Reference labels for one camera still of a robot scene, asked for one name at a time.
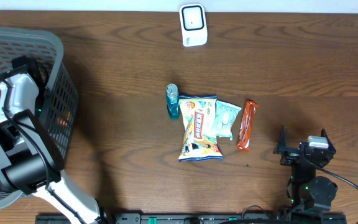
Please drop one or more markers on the yellow snack chip bag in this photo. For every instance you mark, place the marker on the yellow snack chip bag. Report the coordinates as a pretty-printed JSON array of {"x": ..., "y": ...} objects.
[{"x": 199, "y": 142}]

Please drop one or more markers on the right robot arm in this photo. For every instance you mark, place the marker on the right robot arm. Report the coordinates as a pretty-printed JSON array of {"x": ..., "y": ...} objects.
[{"x": 310, "y": 195}]

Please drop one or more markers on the grey plastic shopping basket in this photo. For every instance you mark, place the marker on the grey plastic shopping basket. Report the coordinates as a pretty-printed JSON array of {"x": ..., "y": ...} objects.
[{"x": 60, "y": 104}]

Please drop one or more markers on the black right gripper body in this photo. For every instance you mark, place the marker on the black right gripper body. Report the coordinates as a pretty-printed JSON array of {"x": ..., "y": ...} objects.
[{"x": 290, "y": 156}]

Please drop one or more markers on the teal bottle with grey cap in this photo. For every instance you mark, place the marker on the teal bottle with grey cap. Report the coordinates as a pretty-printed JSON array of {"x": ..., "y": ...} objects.
[{"x": 172, "y": 98}]

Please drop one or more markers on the red orange snack bar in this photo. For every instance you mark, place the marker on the red orange snack bar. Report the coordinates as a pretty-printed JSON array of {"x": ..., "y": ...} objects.
[{"x": 245, "y": 131}]

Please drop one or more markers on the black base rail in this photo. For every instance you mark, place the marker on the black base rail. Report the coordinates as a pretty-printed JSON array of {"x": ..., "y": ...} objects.
[{"x": 135, "y": 218}]

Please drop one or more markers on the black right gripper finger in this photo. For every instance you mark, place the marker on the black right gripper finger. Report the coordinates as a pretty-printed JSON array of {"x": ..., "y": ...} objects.
[
  {"x": 330, "y": 145},
  {"x": 281, "y": 142}
]

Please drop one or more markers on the white barcode scanner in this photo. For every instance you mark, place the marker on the white barcode scanner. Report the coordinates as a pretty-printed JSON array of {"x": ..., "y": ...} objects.
[{"x": 193, "y": 25}]

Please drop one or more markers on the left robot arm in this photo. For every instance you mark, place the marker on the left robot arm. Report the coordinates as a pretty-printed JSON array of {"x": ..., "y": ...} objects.
[{"x": 30, "y": 161}]

